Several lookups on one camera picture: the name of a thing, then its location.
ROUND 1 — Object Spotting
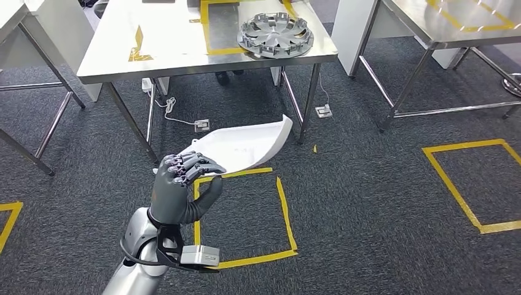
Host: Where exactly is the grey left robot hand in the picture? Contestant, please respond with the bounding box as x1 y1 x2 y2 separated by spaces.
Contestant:
148 151 227 227

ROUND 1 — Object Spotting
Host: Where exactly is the white curved plastic part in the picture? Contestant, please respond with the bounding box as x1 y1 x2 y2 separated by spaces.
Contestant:
152 114 294 176

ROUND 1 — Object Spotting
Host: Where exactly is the steel workbench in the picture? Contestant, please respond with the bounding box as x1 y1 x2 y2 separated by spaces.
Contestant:
76 0 339 165

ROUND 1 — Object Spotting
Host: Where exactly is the yellow floor tape outline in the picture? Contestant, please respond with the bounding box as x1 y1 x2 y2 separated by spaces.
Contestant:
192 167 299 270
0 201 24 254
421 138 521 235

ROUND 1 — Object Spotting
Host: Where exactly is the yellow tape scrap on steel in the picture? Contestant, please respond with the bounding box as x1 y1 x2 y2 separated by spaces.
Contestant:
128 25 154 63

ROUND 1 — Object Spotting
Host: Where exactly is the silver wheel hubcap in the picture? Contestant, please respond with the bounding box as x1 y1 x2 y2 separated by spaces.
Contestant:
237 11 315 60

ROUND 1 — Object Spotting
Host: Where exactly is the white cabinet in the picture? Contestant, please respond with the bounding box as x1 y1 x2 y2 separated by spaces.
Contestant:
414 36 471 70
331 0 393 78
24 0 103 103

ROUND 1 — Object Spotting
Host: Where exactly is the steel table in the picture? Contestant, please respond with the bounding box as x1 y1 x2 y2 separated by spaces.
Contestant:
358 0 521 132
0 0 87 176

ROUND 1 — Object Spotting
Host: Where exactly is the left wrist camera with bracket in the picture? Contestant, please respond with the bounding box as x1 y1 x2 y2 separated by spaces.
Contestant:
155 226 221 273

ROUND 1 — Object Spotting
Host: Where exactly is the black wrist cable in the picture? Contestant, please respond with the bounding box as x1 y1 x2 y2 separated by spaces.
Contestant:
120 238 176 267

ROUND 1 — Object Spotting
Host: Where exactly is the white floor cable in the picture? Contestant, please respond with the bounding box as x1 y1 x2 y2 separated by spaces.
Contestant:
152 96 197 126

